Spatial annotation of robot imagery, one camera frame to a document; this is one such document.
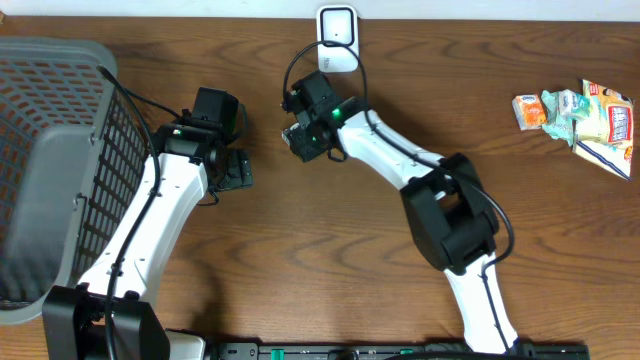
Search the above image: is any orange white small pack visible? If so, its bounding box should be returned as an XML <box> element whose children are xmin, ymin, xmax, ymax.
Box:
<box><xmin>512</xmin><ymin>94</ymin><xmax>547</xmax><ymax>131</ymax></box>

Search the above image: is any teal white packet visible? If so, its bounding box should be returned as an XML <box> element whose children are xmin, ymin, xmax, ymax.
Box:
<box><xmin>541</xmin><ymin>90</ymin><xmax>574</xmax><ymax>146</ymax></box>

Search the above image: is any green white small box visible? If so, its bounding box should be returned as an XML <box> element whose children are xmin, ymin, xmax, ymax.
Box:
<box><xmin>558</xmin><ymin>89</ymin><xmax>591</xmax><ymax>120</ymax></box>

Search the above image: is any white blue snack bag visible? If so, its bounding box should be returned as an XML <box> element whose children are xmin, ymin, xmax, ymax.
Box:
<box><xmin>572</xmin><ymin>79</ymin><xmax>634</xmax><ymax>181</ymax></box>

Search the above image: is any round black red tin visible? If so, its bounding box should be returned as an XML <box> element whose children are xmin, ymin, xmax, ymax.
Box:
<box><xmin>282</xmin><ymin>129</ymin><xmax>290</xmax><ymax>146</ymax></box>

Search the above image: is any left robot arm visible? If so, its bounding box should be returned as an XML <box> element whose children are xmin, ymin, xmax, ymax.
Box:
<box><xmin>42</xmin><ymin>124</ymin><xmax>253</xmax><ymax>359</ymax></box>

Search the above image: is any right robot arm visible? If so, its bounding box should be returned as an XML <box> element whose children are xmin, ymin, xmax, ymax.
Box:
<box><xmin>282</xmin><ymin>91</ymin><xmax>518</xmax><ymax>354</ymax></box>

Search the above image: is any white barcode scanner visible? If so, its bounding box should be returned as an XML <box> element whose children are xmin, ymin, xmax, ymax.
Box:
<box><xmin>316</xmin><ymin>5</ymin><xmax>359</xmax><ymax>73</ymax></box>

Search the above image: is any grey plastic basket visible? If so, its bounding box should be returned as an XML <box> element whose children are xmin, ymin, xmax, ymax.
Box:
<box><xmin>1</xmin><ymin>36</ymin><xmax>147</xmax><ymax>325</ymax></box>

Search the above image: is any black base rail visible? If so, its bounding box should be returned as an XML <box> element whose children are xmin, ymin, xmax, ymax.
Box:
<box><xmin>204</xmin><ymin>342</ymin><xmax>591</xmax><ymax>360</ymax></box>

